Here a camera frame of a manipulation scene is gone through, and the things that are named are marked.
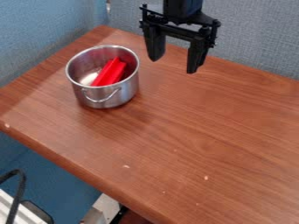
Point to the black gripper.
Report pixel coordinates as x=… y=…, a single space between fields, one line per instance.
x=181 y=13

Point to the red plastic block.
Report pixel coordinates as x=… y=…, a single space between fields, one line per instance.
x=112 y=73

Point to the stainless steel pot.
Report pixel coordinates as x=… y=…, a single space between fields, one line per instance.
x=82 y=71

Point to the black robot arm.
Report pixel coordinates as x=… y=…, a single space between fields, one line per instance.
x=184 y=32

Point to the white table leg bracket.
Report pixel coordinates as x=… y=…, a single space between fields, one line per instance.
x=104 y=211

